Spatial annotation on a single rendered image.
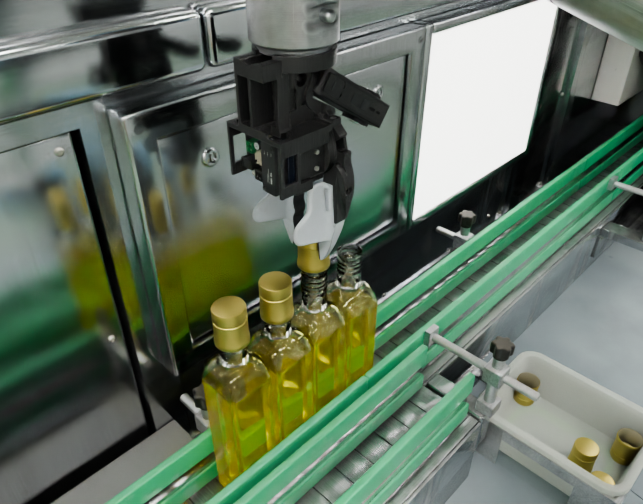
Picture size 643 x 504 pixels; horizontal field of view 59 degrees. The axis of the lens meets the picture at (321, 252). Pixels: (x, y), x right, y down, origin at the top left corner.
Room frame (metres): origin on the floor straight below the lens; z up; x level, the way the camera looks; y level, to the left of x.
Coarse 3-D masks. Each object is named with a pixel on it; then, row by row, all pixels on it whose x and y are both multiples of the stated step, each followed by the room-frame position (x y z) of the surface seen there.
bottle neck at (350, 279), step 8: (344, 248) 0.55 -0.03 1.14; (352, 248) 0.55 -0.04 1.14; (360, 248) 0.55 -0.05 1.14; (344, 256) 0.53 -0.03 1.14; (352, 256) 0.53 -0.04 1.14; (360, 256) 0.54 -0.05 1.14; (344, 264) 0.53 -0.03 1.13; (352, 264) 0.53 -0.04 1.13; (360, 264) 0.54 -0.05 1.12; (344, 272) 0.53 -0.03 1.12; (352, 272) 0.53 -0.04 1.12; (360, 272) 0.54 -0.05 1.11; (336, 280) 0.54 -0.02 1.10; (344, 280) 0.53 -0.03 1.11; (352, 280) 0.53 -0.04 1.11; (360, 280) 0.54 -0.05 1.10; (344, 288) 0.53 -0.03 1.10; (352, 288) 0.53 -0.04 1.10
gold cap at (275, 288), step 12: (264, 276) 0.47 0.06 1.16; (276, 276) 0.47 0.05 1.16; (288, 276) 0.47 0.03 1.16; (264, 288) 0.45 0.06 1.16; (276, 288) 0.45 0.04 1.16; (288, 288) 0.45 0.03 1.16; (264, 300) 0.45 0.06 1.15; (276, 300) 0.44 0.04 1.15; (288, 300) 0.45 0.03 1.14; (264, 312) 0.45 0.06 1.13; (276, 312) 0.44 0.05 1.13; (288, 312) 0.45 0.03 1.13; (276, 324) 0.44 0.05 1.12
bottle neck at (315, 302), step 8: (304, 272) 0.50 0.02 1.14; (320, 272) 0.51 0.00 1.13; (304, 280) 0.49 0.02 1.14; (312, 280) 0.49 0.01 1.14; (320, 280) 0.49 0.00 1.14; (304, 288) 0.49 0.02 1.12; (312, 288) 0.49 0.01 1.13; (320, 288) 0.49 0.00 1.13; (304, 296) 0.49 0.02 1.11; (312, 296) 0.49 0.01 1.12; (320, 296) 0.49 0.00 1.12; (304, 304) 0.49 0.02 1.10; (312, 304) 0.49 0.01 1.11; (320, 304) 0.49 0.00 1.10; (312, 312) 0.49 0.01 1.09
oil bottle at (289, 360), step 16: (256, 336) 0.46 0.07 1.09; (288, 336) 0.45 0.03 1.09; (304, 336) 0.46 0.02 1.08; (256, 352) 0.44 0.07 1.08; (272, 352) 0.43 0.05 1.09; (288, 352) 0.44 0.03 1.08; (304, 352) 0.45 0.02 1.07; (272, 368) 0.43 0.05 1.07; (288, 368) 0.43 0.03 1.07; (304, 368) 0.45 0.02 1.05; (272, 384) 0.43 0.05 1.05; (288, 384) 0.43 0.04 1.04; (304, 384) 0.45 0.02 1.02; (288, 400) 0.43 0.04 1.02; (304, 400) 0.45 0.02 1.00; (288, 416) 0.43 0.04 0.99; (304, 416) 0.45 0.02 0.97; (288, 432) 0.43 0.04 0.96
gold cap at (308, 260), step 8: (304, 248) 0.49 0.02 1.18; (312, 248) 0.49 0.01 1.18; (304, 256) 0.49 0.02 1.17; (312, 256) 0.49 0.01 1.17; (328, 256) 0.50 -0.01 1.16; (304, 264) 0.49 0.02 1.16; (312, 264) 0.49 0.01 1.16; (320, 264) 0.49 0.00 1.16; (328, 264) 0.50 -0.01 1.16; (312, 272) 0.49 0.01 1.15
